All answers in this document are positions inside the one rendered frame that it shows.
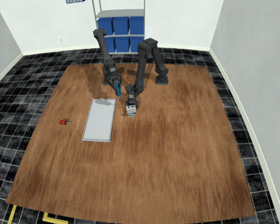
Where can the white rimmed tray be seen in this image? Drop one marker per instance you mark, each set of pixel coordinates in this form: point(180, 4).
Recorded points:
point(99, 120)

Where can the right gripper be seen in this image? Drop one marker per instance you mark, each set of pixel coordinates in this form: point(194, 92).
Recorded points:
point(111, 79)

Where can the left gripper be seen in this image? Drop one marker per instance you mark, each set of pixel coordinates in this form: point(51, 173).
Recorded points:
point(131, 102)

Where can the blue electric screwdriver barrel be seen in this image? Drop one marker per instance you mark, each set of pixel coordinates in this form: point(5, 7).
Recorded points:
point(117, 87)

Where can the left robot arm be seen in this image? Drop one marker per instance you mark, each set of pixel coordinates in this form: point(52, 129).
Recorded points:
point(145, 48)

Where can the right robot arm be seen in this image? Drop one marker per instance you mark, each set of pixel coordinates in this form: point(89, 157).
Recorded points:
point(104, 52)

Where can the grey l-shaped bracket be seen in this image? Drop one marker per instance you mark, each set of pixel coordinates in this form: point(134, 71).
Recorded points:
point(131, 109)

